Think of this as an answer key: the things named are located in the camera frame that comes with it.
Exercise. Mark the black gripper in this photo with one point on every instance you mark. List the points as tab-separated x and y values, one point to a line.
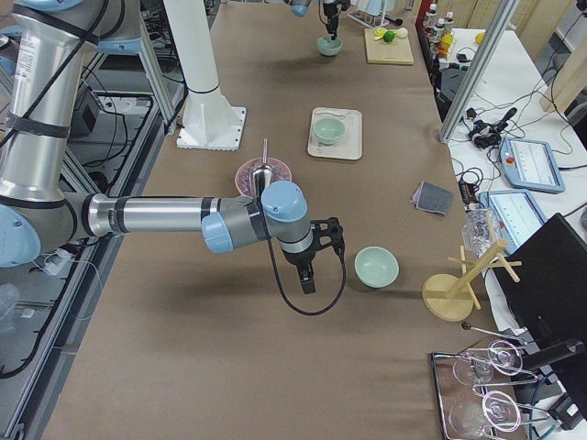
300	262
329	10

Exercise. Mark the green bowl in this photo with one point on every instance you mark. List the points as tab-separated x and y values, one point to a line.
376	267
328	131
329	47

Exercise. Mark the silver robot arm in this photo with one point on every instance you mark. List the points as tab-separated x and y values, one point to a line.
37	216

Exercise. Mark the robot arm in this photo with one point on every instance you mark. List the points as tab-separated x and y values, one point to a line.
300	7

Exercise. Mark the white dish rack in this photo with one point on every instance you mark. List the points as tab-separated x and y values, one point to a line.
374	13

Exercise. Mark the wooden cutting board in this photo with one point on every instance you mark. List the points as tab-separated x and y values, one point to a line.
396	52

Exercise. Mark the white garlic bulb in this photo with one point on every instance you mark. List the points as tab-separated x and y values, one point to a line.
401	33

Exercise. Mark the metal ice scoop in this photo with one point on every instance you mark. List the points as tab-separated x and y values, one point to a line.
261	176

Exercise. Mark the green bowl on tray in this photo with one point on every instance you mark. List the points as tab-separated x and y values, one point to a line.
328	131

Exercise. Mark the beige serving tray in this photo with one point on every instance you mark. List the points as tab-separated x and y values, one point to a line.
349	147

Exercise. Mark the pink bowl with ice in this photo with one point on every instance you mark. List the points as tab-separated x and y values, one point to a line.
243	178

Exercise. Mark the grey folded cloth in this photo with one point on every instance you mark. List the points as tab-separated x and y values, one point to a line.
432	199

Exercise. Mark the wooden mug tree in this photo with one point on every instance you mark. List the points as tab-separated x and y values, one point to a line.
452	298

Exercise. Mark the wine glass rack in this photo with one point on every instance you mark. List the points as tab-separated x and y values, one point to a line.
475	392

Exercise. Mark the near teach pendant tablet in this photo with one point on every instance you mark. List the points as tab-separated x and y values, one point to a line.
518	214

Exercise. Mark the teach pendant tablet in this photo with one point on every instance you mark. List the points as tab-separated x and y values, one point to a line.
518	214
530	164

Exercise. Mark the black monitor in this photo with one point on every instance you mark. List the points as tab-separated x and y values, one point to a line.
549	300

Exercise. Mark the far teach pendant tablet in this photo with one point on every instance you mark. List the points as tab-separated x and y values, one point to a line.
530	164

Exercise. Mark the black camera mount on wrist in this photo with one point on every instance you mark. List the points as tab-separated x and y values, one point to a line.
328	233

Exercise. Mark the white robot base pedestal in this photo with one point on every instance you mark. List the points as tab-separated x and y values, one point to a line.
209	120

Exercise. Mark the aluminium frame post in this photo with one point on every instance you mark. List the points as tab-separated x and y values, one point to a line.
493	34

